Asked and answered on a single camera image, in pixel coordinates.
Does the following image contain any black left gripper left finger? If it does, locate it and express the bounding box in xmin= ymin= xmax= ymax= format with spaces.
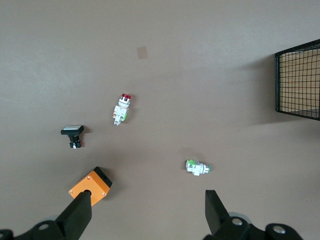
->
xmin=55 ymin=191 xmax=93 ymax=240

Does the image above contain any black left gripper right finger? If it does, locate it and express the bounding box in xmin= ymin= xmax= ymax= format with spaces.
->
xmin=204 ymin=189 xmax=251 ymax=240

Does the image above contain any red push button switch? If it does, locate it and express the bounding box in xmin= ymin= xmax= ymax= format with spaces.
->
xmin=111 ymin=93 xmax=133 ymax=127

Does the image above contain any black rectangular push button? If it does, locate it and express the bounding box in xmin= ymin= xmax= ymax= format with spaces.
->
xmin=60 ymin=124 xmax=85 ymax=150

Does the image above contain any brown tape patch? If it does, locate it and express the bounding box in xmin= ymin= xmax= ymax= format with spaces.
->
xmin=136 ymin=45 xmax=149 ymax=61

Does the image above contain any orange button enclosure box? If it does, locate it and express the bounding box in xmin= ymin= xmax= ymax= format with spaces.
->
xmin=68 ymin=166 xmax=113 ymax=207

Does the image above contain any green push button switch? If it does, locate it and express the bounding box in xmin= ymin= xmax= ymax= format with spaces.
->
xmin=185 ymin=159 xmax=211 ymax=177

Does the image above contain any black wire rack wooden top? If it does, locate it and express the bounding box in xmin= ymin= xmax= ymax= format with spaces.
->
xmin=274 ymin=38 xmax=320 ymax=122

